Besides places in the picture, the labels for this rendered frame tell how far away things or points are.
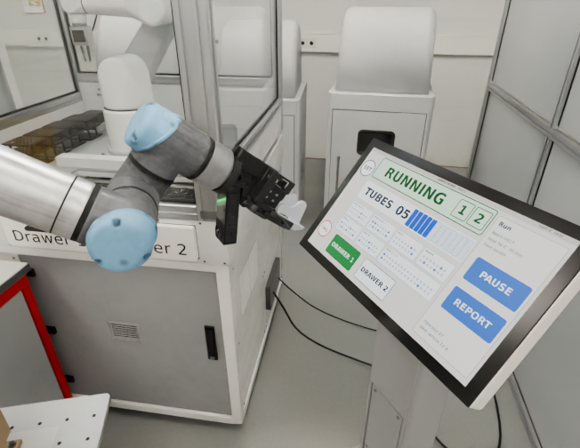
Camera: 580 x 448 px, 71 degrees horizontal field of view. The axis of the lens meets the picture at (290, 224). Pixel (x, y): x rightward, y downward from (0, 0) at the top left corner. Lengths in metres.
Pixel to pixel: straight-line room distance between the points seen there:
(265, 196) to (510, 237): 0.40
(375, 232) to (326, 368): 1.21
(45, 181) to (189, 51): 0.58
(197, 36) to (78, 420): 0.84
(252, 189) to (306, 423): 1.27
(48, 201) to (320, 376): 1.61
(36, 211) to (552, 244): 0.69
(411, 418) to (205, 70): 0.93
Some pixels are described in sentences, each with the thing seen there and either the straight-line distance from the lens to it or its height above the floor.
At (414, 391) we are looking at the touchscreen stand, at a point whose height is 0.72.
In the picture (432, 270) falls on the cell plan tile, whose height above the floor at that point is 1.06.
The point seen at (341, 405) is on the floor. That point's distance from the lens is 1.88.
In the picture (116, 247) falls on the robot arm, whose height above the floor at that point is 1.24.
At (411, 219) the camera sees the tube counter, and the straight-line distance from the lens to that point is 0.83.
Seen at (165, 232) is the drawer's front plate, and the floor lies 0.91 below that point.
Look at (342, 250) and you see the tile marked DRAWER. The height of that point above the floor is 1.01.
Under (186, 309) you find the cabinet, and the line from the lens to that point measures 1.40.
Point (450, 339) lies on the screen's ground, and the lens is 0.73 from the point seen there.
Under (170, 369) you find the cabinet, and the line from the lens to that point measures 1.63.
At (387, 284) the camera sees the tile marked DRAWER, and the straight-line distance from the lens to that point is 0.81.
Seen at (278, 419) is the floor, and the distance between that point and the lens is 1.83.
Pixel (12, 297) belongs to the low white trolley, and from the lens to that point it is 1.52.
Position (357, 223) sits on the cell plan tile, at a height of 1.06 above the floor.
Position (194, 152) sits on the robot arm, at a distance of 0.62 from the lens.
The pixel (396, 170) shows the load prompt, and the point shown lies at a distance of 0.91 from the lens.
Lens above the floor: 1.49
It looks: 29 degrees down
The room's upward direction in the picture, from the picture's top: straight up
